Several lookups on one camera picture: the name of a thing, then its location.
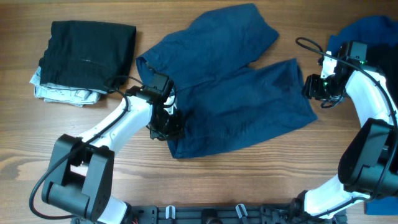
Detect navy blue shorts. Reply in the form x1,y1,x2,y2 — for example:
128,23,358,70
136,3,317,159

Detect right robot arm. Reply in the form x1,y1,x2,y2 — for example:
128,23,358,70
282,37,397,223

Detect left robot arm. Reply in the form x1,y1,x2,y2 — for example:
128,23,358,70
29,73,183,223

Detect blue t-shirt pile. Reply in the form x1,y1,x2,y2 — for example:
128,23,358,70
326,15,398,216

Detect folded light grey garment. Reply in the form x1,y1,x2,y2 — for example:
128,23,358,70
30,67,105,107

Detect folded black garment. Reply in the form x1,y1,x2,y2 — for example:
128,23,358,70
39,21,136,93

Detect right black cable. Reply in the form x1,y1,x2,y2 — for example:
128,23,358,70
294,37,398,218

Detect black cable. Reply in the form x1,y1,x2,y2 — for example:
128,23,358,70
294,37,398,218
29,74,178,221

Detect left black cable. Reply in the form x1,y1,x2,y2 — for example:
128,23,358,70
29,74,178,221

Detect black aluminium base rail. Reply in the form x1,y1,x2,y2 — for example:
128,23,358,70
70,203,348,224

